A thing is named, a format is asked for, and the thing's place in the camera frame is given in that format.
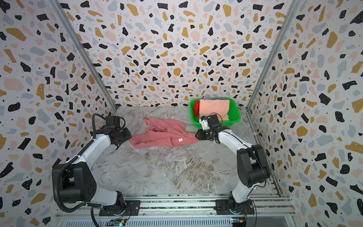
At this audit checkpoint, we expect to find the corner aluminium post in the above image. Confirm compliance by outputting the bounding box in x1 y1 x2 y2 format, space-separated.
246 0 301 111
49 1 117 112

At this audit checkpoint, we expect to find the purple grey t shirt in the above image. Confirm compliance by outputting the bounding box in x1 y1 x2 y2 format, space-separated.
200 96 230 100

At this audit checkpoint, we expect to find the red t shirt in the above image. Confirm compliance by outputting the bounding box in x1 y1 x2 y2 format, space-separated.
193 100 200 117

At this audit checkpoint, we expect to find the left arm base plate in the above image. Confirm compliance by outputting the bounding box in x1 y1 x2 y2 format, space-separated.
99 201 141 217

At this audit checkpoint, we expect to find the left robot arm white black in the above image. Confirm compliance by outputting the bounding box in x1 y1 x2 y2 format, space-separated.
52 127 132 216

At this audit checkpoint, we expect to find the green plastic basket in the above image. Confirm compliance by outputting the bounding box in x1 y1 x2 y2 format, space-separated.
189 99 241 128

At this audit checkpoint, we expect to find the peach folded t shirt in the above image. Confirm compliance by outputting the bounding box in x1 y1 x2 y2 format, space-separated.
199 99 230 121

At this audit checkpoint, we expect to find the left green circuit board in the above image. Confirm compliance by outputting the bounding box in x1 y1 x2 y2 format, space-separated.
106 219 127 227

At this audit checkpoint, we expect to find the dusty pink t shirt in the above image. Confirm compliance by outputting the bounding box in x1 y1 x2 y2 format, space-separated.
130 117 199 149

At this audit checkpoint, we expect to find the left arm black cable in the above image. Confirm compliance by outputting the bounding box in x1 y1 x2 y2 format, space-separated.
52 113 125 227

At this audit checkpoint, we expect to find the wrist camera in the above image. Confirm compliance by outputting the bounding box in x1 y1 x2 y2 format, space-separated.
199 114 221 130
105 116 121 130

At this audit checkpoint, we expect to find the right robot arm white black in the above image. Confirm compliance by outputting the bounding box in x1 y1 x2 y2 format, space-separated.
195 126 271 214

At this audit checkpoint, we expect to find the aluminium rail frame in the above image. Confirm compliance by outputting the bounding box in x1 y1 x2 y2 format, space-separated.
53 194 298 227

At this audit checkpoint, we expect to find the left corner aluminium post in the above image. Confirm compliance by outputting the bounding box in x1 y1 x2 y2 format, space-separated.
49 1 117 112

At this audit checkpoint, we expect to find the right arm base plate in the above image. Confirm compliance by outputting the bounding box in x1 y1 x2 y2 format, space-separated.
214 199 255 216

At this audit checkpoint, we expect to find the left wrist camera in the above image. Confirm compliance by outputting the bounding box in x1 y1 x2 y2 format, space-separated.
105 116 121 130

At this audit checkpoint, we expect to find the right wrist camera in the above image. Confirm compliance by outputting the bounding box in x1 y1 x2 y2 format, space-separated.
199 114 221 130

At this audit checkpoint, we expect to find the right corner aluminium post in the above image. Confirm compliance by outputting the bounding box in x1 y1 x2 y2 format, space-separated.
246 0 301 111

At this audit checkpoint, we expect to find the right circuit board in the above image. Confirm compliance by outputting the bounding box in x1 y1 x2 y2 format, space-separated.
231 218 247 227

